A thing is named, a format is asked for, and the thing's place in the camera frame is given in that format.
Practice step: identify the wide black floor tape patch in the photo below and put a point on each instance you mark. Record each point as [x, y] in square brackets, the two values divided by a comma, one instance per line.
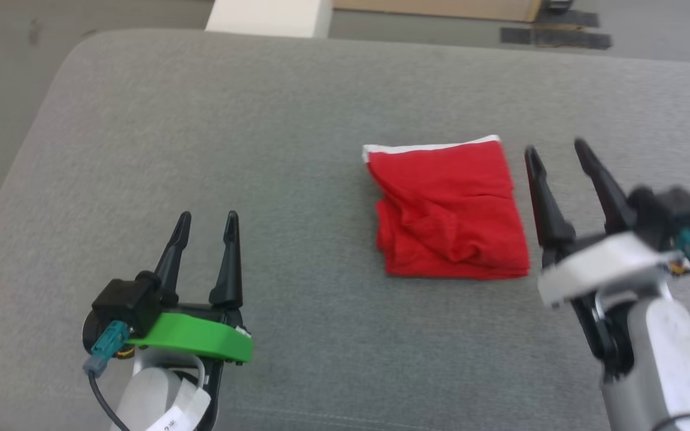
[566, 19]

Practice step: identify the small black floor tape patch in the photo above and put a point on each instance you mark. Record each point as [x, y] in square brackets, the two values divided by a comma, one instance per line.
[516, 36]

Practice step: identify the red cloth garment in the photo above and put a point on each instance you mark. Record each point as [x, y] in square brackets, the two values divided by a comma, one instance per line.
[450, 209]

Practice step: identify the white paper label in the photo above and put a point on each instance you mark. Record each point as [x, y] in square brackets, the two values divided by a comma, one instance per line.
[180, 410]

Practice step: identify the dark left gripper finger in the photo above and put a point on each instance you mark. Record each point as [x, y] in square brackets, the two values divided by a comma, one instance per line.
[230, 269]
[172, 263]

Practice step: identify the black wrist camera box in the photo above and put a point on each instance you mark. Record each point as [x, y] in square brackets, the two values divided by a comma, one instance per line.
[126, 299]
[671, 212]

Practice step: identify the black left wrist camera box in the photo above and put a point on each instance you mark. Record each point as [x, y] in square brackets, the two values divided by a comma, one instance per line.
[126, 299]

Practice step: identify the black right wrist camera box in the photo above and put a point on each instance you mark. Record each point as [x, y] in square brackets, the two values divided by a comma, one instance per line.
[671, 212]

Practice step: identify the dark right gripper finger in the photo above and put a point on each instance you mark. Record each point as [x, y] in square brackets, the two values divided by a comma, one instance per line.
[611, 191]
[547, 209]

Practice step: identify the long black floor tape strip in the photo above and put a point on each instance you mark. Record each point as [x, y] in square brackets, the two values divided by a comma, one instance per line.
[572, 39]

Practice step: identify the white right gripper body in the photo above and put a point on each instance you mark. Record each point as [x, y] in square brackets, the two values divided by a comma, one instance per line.
[608, 263]

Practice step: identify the white box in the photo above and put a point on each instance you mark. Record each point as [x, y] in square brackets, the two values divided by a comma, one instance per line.
[267, 17]

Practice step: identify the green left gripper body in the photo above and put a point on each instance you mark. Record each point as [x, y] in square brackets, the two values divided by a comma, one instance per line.
[201, 335]

